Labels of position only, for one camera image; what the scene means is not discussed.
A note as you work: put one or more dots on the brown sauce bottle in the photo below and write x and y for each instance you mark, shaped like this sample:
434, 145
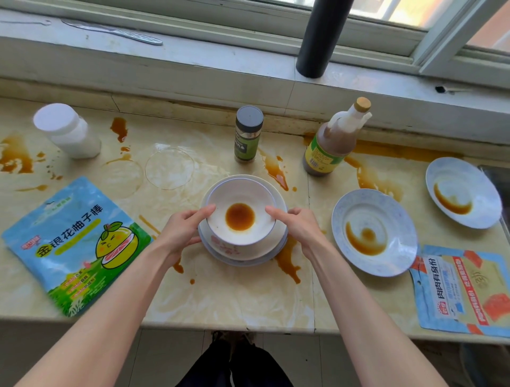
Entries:
330, 145

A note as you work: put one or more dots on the speckled plate with sauce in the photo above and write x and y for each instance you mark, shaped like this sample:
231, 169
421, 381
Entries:
382, 215
466, 179

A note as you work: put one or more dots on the white window frame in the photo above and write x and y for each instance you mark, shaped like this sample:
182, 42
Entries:
438, 52

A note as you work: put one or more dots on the person's right thumb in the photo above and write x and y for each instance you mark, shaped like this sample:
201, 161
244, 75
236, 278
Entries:
279, 215

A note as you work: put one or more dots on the black pipe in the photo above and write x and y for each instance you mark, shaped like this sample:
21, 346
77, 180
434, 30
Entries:
322, 36

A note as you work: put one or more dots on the blue and orange food packet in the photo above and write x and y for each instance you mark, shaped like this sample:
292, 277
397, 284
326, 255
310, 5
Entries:
458, 295

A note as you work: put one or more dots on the small black brush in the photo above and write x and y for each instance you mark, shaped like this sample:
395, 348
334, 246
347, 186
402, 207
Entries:
440, 89

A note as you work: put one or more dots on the person's left forearm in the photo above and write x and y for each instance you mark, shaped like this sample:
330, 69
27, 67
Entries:
99, 319

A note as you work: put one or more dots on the clear round plastic lid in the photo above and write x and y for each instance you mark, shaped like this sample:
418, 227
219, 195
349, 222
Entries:
169, 169

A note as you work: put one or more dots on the blue snack bag with pomelo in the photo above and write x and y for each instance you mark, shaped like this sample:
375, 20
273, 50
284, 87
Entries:
67, 247

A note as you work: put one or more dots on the person's shoes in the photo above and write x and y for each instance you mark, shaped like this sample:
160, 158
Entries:
233, 338

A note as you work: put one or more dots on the white plate with grey rim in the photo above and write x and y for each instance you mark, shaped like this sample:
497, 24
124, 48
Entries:
244, 263

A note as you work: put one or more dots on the person's right forearm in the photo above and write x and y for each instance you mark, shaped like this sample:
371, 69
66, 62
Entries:
358, 319

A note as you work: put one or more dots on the spice jar with grey lid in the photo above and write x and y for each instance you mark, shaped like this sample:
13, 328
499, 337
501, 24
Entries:
248, 139

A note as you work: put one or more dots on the metal knife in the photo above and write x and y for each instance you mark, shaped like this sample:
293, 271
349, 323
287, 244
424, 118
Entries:
115, 32

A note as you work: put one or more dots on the person's right hand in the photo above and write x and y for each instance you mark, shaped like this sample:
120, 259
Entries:
305, 231

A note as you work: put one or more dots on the white plastic jar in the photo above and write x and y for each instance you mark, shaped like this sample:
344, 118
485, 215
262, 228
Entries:
71, 135

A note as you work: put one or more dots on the person's left hand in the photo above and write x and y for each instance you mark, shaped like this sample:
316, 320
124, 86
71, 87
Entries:
175, 235

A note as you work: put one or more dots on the person's black trousers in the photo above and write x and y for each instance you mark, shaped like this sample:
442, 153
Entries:
247, 369

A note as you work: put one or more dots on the white bowl with sauce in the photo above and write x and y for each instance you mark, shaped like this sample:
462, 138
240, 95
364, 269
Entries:
239, 191

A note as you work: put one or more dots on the person's left thumb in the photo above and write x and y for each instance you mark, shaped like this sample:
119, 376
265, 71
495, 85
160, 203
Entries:
201, 213

